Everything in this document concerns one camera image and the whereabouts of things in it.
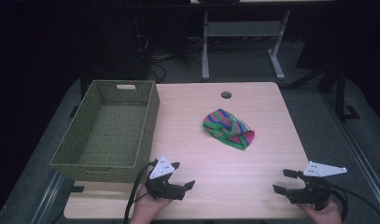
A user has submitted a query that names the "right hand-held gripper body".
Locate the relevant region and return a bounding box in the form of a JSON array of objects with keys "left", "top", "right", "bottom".
[{"left": 286, "top": 160, "right": 348, "bottom": 212}]

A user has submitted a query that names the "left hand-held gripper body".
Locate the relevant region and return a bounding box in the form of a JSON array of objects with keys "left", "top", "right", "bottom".
[{"left": 144, "top": 154, "right": 187, "bottom": 201}]

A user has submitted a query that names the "striped knit pet sweater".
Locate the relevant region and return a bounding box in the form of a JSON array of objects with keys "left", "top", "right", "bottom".
[{"left": 202, "top": 107, "right": 256, "bottom": 151}]

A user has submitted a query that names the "person's left hand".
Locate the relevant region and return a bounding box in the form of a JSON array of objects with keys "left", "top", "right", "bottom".
[{"left": 129, "top": 185, "right": 174, "bottom": 224}]

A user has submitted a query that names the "person's right hand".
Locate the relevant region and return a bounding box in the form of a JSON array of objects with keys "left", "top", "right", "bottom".
[{"left": 296, "top": 199, "right": 344, "bottom": 224}]

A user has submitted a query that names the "green woven basket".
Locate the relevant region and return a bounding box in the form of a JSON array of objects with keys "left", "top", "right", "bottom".
[{"left": 49, "top": 79, "right": 162, "bottom": 184}]

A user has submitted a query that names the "black metal stand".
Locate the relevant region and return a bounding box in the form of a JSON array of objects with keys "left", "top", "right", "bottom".
[{"left": 284, "top": 60, "right": 361, "bottom": 123}]

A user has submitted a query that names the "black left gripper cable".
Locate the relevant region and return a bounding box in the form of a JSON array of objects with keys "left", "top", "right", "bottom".
[{"left": 123, "top": 159, "right": 159, "bottom": 224}]

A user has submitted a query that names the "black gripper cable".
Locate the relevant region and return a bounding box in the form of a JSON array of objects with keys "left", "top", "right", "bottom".
[
  {"left": 123, "top": 159, "right": 159, "bottom": 224},
  {"left": 327, "top": 182, "right": 380, "bottom": 222}
]

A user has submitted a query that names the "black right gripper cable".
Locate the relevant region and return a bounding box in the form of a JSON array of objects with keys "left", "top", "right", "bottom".
[{"left": 327, "top": 182, "right": 380, "bottom": 222}]

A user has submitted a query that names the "aluminium floor rail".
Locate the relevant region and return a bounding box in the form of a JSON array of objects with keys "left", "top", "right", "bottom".
[
  {"left": 320, "top": 91, "right": 380, "bottom": 217},
  {"left": 29, "top": 170, "right": 66, "bottom": 224}
]

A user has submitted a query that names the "bundle of floor cables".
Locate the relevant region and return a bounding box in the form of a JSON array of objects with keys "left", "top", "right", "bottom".
[{"left": 133, "top": 32, "right": 207, "bottom": 84}]

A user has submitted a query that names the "grey metal table frame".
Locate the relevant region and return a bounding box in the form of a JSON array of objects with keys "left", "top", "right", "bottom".
[{"left": 200, "top": 8, "right": 292, "bottom": 81}]

